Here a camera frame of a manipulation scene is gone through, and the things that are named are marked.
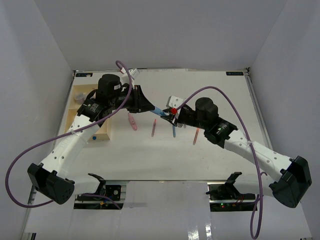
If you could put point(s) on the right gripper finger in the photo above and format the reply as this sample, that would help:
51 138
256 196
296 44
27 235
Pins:
170 111
170 118

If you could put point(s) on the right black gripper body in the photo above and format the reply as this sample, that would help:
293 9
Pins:
188 117

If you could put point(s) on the blue highlighter pen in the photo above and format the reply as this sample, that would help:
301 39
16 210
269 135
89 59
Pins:
159 112

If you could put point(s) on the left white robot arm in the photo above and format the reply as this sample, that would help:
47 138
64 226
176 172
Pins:
49 177

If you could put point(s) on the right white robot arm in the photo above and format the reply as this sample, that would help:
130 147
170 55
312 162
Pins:
287 179

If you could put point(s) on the blue marker pen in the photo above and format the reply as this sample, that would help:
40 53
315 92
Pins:
174 131

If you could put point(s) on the purple marker red tip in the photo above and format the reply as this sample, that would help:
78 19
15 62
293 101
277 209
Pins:
153 128

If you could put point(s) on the clear round container left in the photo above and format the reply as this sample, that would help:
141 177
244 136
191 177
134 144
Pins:
79 98

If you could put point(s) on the pink highlighter pen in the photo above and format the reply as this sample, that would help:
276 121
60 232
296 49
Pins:
132 122

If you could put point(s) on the cream compartment organizer tray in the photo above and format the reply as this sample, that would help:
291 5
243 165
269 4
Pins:
104 132

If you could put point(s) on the orange brown marker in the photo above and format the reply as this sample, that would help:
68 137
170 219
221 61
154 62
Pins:
196 136

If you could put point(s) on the left corner label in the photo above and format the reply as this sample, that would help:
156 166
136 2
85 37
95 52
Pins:
83 74

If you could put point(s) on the corner label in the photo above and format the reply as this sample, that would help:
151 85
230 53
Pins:
83 74
234 73

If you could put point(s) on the right corner label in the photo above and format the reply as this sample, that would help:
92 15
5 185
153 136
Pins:
234 73

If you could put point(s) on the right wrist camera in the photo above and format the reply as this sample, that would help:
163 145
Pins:
174 102

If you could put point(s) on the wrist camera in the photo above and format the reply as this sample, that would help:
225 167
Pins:
134 73
174 102

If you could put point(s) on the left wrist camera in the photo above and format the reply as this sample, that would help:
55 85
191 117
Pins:
134 73

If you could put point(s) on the aluminium frame rail right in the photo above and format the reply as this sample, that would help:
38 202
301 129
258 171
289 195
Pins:
256 124

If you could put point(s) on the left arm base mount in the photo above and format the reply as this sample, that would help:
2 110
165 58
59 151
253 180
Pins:
93 192

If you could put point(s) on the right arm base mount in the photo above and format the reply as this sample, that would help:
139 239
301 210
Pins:
224 197

